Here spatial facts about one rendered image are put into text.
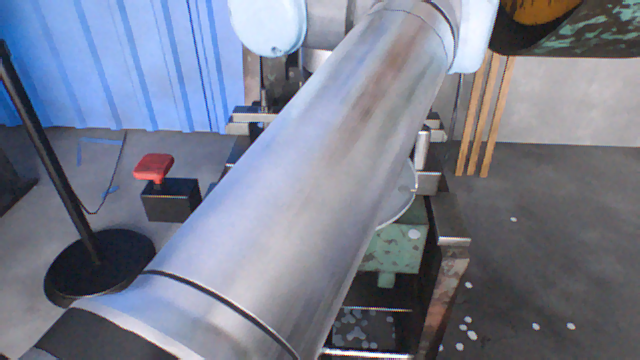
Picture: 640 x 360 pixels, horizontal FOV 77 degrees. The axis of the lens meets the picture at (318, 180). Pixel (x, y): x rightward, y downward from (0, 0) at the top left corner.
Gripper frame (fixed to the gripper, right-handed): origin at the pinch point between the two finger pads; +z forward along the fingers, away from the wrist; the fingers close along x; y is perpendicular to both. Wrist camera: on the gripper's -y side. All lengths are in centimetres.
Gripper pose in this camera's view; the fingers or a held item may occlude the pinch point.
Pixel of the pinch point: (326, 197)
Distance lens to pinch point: 61.6
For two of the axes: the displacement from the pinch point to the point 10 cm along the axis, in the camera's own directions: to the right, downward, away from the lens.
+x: -10.0, -0.4, 0.5
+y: 0.7, -6.1, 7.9
